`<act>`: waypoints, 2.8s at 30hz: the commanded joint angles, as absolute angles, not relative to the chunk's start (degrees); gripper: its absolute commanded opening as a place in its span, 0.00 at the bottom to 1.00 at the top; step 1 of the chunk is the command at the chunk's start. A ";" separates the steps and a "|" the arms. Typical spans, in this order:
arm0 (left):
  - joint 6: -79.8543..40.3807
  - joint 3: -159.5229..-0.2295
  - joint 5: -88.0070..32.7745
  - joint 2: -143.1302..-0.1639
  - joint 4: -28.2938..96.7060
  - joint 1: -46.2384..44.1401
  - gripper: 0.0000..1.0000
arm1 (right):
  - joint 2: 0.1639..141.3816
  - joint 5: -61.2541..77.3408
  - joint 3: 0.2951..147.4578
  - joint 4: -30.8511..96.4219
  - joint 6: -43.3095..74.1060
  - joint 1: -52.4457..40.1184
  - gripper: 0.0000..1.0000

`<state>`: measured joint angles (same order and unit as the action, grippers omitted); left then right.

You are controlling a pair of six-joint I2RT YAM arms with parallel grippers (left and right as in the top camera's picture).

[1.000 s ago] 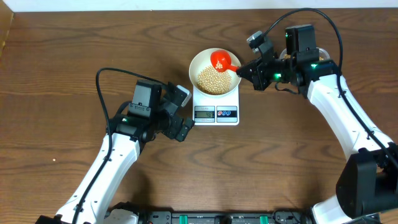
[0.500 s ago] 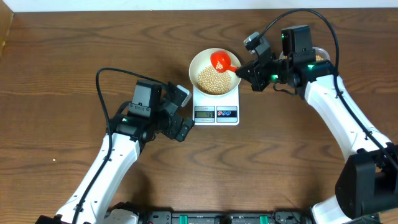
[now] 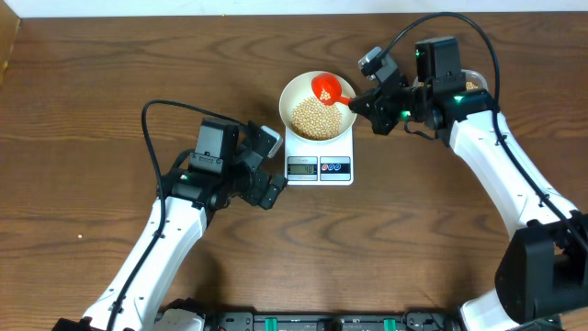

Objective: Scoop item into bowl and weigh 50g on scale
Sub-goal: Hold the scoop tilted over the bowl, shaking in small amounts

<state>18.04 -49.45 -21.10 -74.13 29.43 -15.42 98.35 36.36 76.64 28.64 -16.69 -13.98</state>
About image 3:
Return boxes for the white round bowl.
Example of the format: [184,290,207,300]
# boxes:
[279,71,356,140]

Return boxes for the yellow soybeans in container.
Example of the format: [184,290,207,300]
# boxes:
[466,81,478,90]

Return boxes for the red measuring scoop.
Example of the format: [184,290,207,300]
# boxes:
[311,73,351,106]

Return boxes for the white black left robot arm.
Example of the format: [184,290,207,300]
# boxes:
[55,118,287,330]

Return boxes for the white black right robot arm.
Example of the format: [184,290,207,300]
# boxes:
[349,37,587,330]

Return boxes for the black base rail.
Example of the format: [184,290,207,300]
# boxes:
[155,298,562,331]

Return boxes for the clear plastic bean container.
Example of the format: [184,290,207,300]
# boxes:
[462,69,488,89]

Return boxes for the white digital kitchen scale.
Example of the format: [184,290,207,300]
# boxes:
[284,129,354,186]

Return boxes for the yellow soybeans in bowl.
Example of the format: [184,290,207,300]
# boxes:
[291,97,343,141]

